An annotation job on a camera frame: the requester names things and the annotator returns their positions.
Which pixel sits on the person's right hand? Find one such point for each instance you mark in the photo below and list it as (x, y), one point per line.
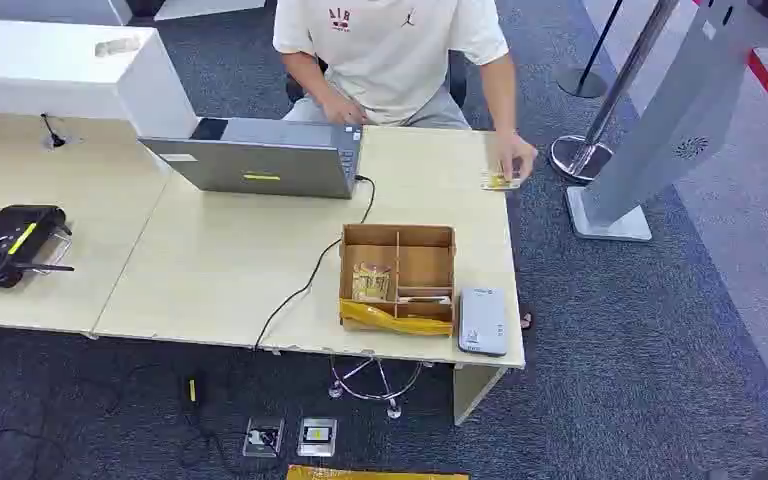
(344, 111)

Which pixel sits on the person's left hand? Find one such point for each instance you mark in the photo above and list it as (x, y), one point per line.
(515, 152)

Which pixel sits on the gold printed card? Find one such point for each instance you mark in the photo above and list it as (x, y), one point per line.
(495, 182)

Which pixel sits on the person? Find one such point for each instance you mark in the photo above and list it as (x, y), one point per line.
(384, 60)

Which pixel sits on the grey laptop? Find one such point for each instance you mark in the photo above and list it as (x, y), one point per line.
(258, 162)

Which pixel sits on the wooden card box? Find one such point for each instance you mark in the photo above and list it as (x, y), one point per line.
(417, 258)

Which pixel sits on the grey kiosk stand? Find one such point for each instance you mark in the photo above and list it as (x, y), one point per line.
(675, 112)

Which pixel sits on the person's foot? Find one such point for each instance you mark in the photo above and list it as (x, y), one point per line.
(527, 320)

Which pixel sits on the white card reader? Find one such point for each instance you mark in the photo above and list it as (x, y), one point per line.
(482, 321)

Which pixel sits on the gold card stack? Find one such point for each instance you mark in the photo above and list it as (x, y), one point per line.
(371, 281)

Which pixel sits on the flat card stack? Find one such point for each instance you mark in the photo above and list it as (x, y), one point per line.
(424, 299)

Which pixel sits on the white low plinth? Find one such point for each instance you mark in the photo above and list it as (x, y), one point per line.
(205, 6)

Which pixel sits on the yellow tape strip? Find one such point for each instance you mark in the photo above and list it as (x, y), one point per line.
(390, 322)

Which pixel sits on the pale desk leg panel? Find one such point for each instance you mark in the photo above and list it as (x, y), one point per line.
(473, 391)

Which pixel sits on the chrome chair base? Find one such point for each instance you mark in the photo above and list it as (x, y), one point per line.
(374, 391)

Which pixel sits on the white cabinet block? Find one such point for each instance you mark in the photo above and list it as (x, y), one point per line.
(59, 73)

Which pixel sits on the white furniture panel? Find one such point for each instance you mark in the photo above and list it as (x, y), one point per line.
(46, 10)

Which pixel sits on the steel floor socket with plug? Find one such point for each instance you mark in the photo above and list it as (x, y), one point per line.
(263, 437)

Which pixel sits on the yellow package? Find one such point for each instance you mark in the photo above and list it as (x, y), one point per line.
(371, 474)

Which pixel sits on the black desktop device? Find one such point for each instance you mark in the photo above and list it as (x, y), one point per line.
(6, 242)

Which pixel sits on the chrome stanchion post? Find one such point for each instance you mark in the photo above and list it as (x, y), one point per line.
(599, 112)

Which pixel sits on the black stanchion post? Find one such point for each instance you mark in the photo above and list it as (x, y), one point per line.
(583, 81)

